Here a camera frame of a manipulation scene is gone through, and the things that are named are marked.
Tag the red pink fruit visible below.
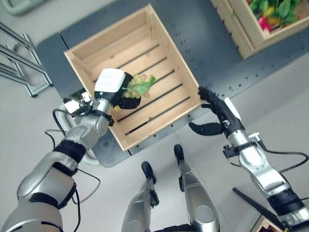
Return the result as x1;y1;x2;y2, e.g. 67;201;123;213
257;16;274;31

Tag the green grape bunch with leaf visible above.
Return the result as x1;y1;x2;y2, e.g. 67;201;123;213
121;73;157;99

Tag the shiny metal bracket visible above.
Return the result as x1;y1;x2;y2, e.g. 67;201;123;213
62;89;92;115

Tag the black thin rod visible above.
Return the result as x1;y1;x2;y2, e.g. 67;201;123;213
232;188;287;231

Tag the silver left robot leg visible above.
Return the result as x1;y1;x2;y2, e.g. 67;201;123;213
120;161;160;232

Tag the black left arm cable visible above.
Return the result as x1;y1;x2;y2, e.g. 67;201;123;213
44;108;74;148
71;168;101;232

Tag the yellow fruit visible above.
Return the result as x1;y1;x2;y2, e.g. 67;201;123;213
262;5;276;18

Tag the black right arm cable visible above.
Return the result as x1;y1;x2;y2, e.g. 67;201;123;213
257;139;309;174

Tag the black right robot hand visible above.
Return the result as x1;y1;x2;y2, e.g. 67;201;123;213
188;86;245;140

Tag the grey rounded plastic object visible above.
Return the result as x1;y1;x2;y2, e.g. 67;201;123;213
0;0;50;16

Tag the small wooden box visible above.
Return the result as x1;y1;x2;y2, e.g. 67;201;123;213
250;214;284;232

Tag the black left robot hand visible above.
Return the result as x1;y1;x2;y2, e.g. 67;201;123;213
94;68;142;111

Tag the wooden crate holding fruits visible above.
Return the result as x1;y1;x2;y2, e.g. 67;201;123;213
209;0;309;60

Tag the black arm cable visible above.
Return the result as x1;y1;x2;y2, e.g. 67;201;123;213
44;108;74;148
257;139;309;174
71;168;101;232

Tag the empty slatted wooden crate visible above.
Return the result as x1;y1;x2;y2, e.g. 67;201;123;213
63;2;206;152

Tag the orange fruit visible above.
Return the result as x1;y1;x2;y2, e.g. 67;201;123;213
267;15;281;26

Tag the aluminium profile frame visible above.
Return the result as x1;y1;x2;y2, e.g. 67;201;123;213
0;21;54;98

